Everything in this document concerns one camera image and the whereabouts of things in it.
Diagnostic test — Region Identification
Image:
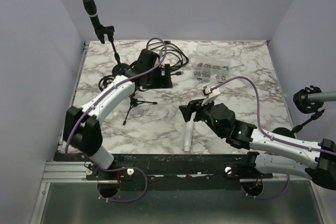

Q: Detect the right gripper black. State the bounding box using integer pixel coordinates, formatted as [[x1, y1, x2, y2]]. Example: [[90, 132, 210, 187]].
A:
[[179, 95, 224, 137]]

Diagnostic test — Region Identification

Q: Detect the white microphone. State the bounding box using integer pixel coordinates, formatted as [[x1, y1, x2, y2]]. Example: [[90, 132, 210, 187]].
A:
[[184, 121, 194, 152]]

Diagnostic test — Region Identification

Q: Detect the black round-base mic stand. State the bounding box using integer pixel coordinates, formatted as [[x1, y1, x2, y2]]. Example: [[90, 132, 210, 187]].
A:
[[97, 25, 131, 76]]

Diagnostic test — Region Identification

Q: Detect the black tripod mic stand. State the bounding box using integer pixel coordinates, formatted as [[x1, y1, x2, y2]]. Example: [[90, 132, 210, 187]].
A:
[[98, 75, 157, 125]]

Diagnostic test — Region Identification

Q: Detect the black microphone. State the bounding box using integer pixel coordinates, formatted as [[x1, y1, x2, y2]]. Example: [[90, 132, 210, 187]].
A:
[[82, 0, 106, 44]]

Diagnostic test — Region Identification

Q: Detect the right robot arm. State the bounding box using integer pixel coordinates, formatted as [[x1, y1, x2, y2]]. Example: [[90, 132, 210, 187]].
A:
[[179, 100, 335, 190]]

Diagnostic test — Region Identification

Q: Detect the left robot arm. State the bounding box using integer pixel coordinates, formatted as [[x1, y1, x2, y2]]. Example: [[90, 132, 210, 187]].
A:
[[62, 49, 172, 179]]

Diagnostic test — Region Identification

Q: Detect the right black round-base stand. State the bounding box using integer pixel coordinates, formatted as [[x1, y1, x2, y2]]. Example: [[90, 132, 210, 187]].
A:
[[272, 85, 326, 138]]

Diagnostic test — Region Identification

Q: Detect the grey microphone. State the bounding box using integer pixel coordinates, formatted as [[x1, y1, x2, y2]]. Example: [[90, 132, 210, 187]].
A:
[[305, 91, 336, 103]]

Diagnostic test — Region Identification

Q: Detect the clear plastic screw box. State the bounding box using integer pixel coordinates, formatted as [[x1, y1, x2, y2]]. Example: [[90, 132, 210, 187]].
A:
[[192, 44, 233, 82]]

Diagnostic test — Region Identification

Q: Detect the black usb cable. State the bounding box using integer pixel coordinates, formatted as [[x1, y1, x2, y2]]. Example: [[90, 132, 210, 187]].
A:
[[146, 39, 190, 76]]

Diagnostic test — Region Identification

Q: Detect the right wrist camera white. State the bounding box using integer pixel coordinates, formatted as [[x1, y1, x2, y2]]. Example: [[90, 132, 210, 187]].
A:
[[202, 84, 221, 106]]

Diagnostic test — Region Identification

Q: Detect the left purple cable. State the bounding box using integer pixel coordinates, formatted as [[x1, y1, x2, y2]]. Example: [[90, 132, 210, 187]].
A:
[[65, 37, 169, 156]]

